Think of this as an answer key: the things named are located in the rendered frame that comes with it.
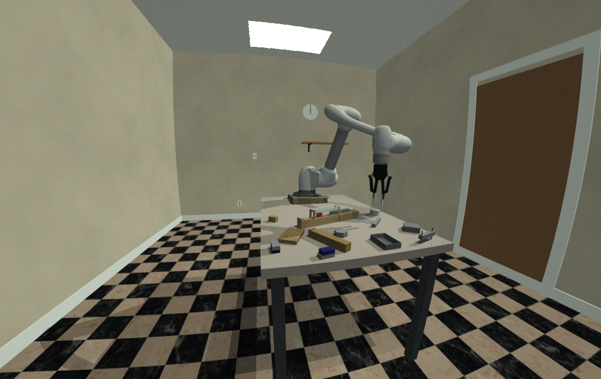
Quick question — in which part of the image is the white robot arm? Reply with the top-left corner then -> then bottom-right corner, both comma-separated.
293,104 -> 412,197

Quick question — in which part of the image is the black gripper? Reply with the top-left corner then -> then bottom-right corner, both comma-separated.
368,164 -> 392,205

